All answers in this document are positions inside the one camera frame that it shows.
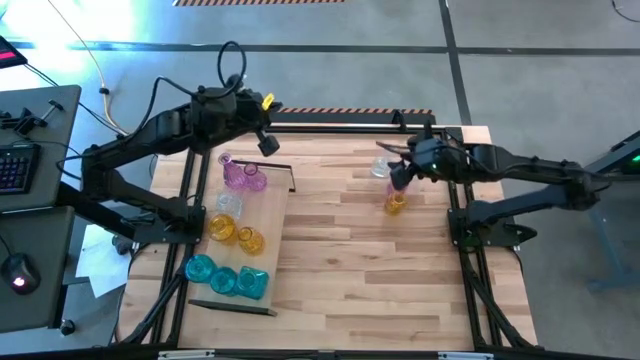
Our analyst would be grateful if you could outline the teal embossed medallion vase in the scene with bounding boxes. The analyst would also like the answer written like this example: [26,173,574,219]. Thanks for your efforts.
[183,253,218,284]

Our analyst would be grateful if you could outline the pink wavy-ribbed bulb vase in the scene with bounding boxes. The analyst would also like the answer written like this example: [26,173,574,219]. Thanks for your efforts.
[243,162,269,193]

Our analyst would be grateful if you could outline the black keyboard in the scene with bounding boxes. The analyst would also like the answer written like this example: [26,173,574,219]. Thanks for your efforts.
[0,143,43,196]

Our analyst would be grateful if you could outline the device with red screen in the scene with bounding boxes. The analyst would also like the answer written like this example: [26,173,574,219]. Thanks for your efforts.
[0,34,29,70]

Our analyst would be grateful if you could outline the black computer mouse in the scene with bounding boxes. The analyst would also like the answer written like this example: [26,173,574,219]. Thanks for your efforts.
[1,252,41,296]

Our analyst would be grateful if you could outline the grey side desk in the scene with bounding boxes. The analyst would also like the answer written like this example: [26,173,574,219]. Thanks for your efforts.
[0,84,83,335]

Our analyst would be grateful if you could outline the tall teal diamond-pattern vase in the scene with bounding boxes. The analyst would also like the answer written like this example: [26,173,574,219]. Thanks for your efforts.
[234,264,271,301]

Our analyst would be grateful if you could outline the small clear square vase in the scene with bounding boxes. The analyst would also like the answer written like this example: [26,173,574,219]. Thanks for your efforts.
[215,191,245,220]

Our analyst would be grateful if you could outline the light wooden board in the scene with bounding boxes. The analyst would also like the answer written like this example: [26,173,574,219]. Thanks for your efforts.
[188,159,296,317]

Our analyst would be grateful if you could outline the small yellow ribbed vase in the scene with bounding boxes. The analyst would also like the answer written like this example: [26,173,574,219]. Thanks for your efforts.
[383,192,408,217]

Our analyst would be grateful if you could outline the clear ribbed square bottle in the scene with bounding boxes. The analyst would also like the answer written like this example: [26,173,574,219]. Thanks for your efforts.
[369,155,394,179]

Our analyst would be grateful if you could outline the black desk clamp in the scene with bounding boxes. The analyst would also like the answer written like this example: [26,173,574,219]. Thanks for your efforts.
[0,98,65,137]

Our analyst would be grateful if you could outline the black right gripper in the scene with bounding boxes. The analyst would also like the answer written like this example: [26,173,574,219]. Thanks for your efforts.
[375,134,457,179]

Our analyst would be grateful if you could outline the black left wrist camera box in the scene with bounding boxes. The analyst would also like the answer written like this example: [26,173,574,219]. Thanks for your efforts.
[254,130,281,158]

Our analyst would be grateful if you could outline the tan floor cable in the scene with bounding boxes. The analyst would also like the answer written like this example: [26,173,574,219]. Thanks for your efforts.
[47,0,129,136]

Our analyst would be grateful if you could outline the teal faceted shouldered vase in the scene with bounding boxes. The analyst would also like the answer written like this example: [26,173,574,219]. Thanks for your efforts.
[209,266,240,297]

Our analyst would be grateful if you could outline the white paper sheets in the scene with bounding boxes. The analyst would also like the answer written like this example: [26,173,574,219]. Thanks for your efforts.
[74,225,132,300]

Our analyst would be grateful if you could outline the neighbouring dark table frame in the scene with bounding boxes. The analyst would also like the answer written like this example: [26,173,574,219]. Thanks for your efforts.
[549,129,640,294]

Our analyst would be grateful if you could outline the yellow hobnail vase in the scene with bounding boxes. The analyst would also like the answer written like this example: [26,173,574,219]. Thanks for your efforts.
[207,213,239,246]

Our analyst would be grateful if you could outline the large yellow ribbed vase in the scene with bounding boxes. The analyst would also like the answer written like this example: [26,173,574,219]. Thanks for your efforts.
[237,225,266,257]

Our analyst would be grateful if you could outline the pink ribbed flared-neck vase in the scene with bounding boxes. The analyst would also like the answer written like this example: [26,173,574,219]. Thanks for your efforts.
[218,152,246,191]

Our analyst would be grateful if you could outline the black mat with hazard stripe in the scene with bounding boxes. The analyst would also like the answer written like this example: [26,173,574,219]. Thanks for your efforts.
[272,106,437,126]

